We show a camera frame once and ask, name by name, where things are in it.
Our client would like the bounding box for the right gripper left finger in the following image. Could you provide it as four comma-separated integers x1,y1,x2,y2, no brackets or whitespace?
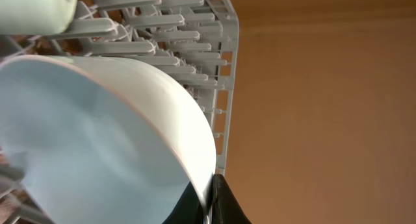
162,182,205,224

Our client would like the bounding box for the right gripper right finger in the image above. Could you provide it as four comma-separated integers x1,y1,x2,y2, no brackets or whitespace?
212,174,251,224

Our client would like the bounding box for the light blue bowl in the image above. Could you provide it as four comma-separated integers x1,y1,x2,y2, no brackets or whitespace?
1,55,216,224

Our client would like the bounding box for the green bowl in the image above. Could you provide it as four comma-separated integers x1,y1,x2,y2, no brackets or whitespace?
1,0,77,35

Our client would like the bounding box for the grey dishwasher rack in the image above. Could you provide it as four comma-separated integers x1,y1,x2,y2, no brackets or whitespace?
1,0,225,223

